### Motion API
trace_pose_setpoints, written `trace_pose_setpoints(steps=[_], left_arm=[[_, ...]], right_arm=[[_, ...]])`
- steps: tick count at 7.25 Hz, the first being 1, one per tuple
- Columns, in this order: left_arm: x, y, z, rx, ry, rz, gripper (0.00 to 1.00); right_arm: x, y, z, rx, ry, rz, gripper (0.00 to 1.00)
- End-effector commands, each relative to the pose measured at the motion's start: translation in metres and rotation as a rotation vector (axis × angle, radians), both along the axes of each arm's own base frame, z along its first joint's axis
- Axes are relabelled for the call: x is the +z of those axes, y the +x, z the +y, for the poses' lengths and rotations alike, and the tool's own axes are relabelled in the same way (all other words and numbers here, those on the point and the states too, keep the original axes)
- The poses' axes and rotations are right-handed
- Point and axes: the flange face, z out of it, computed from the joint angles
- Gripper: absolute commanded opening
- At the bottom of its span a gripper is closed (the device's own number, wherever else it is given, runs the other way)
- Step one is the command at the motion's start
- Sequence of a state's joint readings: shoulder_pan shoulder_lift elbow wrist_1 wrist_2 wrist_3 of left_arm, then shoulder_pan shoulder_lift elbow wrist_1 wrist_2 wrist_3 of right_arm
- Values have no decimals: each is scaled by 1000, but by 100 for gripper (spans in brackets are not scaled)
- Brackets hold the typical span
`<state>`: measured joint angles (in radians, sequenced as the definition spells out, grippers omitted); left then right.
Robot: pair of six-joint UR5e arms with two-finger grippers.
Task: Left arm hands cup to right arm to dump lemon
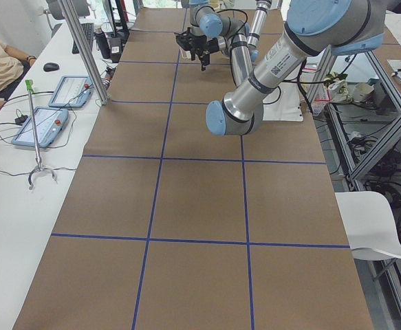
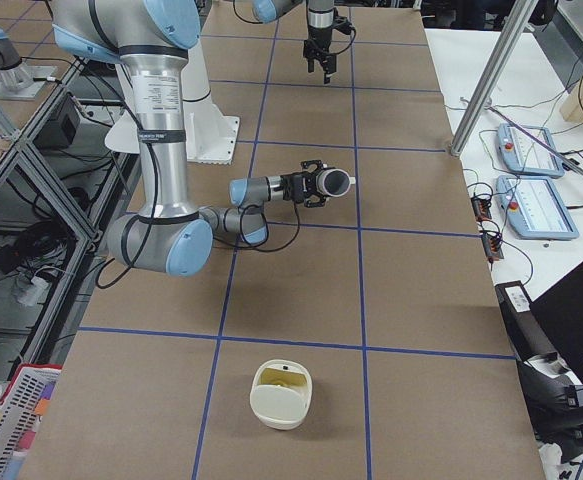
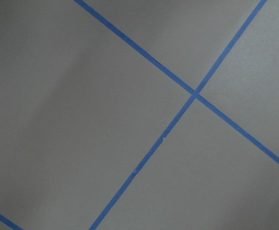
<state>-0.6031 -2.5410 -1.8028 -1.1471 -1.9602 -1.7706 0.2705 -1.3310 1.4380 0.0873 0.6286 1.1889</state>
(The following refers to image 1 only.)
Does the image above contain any aluminium frame post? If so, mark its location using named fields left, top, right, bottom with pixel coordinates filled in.
left=58, top=0, right=109, bottom=105

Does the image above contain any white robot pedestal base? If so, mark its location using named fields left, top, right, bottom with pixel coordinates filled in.
left=263, top=83, right=303, bottom=122

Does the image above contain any blue teach pendant far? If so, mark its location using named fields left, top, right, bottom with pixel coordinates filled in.
left=48, top=76, right=92, bottom=108

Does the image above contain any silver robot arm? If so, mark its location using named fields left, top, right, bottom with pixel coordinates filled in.
left=221, top=1, right=272, bottom=62
left=176, top=1, right=389, bottom=135

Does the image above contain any white plastic chair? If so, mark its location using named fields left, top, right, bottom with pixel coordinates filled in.
left=335, top=191, right=401, bottom=261

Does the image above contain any black computer mouse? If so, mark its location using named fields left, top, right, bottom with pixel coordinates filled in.
left=43, top=62, right=60, bottom=72

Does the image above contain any black water bottle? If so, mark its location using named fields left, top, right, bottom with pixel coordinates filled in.
left=94, top=27, right=111, bottom=59

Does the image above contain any blue teach pendant near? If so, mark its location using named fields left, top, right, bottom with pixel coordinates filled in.
left=11, top=107, right=69, bottom=149

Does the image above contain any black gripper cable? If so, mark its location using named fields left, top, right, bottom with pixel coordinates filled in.
left=213, top=8, right=249, bottom=35

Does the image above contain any green handled reacher grabber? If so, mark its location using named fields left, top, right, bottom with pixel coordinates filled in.
left=25, top=79, right=56, bottom=190

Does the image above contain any black keyboard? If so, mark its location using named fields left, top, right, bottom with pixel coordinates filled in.
left=72, top=23, right=94, bottom=54

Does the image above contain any blue teach pendant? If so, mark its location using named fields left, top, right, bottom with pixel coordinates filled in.
left=48, top=76, right=92, bottom=108
left=11, top=107, right=69, bottom=149

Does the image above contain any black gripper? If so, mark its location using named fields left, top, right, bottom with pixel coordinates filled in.
left=185, top=32, right=210, bottom=71

